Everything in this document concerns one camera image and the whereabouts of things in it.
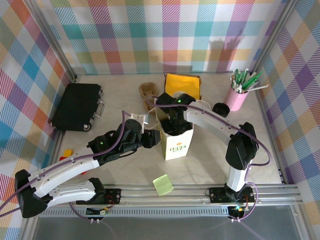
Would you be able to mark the white paper takeout bag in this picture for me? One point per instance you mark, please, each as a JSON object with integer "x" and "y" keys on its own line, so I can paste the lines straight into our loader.
{"x": 177, "y": 147}

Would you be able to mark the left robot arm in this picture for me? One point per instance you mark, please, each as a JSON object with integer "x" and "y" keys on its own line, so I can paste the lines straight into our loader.
{"x": 62, "y": 170}

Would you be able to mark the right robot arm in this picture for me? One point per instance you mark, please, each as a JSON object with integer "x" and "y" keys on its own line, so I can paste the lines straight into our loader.
{"x": 240, "y": 147}

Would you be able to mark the yellow paper napkins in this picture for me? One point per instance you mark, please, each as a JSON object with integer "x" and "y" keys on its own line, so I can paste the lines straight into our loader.
{"x": 182, "y": 82}

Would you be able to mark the green sticky note pad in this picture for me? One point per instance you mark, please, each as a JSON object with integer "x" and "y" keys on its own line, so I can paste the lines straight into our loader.
{"x": 163, "y": 185}

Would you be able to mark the brown pulp cup carrier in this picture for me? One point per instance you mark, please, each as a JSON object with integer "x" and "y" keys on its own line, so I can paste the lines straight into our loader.
{"x": 147, "y": 88}

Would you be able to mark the stack of black lids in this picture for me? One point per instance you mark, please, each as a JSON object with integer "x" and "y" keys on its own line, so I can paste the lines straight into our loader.
{"x": 221, "y": 109}

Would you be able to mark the yellow toy brick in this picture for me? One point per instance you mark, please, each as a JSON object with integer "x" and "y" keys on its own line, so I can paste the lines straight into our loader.
{"x": 68, "y": 152}

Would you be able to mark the pink straw holder cup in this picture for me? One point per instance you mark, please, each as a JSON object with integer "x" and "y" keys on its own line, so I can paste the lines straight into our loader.
{"x": 235, "y": 100}

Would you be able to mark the black carrying case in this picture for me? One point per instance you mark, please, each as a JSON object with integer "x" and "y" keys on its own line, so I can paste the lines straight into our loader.
{"x": 75, "y": 105}

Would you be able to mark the white wrapped straw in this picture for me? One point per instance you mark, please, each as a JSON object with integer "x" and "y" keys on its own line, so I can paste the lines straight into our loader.
{"x": 233, "y": 81}
{"x": 246, "y": 75}
{"x": 260, "y": 87}

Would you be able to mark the green wrapped straw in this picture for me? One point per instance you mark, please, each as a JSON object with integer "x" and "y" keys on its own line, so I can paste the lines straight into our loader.
{"x": 253, "y": 78}
{"x": 239, "y": 77}

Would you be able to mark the small circuit board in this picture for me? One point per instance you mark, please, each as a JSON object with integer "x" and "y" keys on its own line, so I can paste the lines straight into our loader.
{"x": 97, "y": 212}
{"x": 237, "y": 210}

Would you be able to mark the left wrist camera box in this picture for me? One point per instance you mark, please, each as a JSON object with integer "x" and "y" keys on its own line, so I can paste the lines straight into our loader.
{"x": 137, "y": 117}

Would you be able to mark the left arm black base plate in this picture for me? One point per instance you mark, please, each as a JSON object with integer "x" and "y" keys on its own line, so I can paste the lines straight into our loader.
{"x": 113, "y": 196}

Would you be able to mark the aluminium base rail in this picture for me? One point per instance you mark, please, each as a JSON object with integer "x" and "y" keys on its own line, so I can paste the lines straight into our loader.
{"x": 162, "y": 200}

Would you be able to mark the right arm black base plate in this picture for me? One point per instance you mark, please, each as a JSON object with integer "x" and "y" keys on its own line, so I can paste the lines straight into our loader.
{"x": 217, "y": 195}

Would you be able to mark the aluminium corner post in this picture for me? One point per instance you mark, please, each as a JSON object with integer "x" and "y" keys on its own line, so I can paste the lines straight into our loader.
{"x": 269, "y": 37}
{"x": 51, "y": 37}

